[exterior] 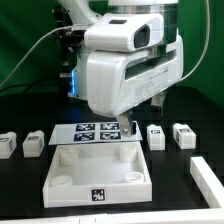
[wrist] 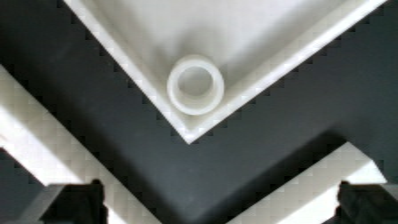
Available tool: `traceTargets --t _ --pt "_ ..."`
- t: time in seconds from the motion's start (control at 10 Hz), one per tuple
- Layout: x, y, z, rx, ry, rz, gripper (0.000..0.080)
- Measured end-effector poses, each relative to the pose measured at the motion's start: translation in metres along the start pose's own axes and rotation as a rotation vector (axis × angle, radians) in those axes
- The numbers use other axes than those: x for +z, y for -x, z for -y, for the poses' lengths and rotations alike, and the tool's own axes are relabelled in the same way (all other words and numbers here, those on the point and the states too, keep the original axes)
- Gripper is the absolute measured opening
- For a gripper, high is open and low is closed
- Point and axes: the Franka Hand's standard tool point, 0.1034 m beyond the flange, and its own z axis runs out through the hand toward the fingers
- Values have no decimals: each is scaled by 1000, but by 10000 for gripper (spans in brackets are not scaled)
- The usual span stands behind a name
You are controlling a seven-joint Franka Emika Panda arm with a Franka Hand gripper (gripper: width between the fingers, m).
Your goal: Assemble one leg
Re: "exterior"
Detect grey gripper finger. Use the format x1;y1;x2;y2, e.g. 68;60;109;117
151;91;166;107
116;112;133;137

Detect white sheet with tags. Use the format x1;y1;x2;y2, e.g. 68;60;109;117
49;122;142;145

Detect grey cable at right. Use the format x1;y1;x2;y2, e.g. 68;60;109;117
178;0;212;83

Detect black camera on stand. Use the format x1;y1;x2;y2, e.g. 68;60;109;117
52;6;87;100

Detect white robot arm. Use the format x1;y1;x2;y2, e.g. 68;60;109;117
58;0;183;136

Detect black cable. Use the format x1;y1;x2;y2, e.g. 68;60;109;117
0;77;62;98

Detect white cable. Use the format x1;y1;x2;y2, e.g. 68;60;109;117
0;25;74;90

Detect white square table top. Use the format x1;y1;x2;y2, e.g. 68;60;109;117
43;142;152;208

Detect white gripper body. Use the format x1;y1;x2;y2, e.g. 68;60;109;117
86;36;183;117

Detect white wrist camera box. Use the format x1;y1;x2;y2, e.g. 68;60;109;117
84;13;164;52

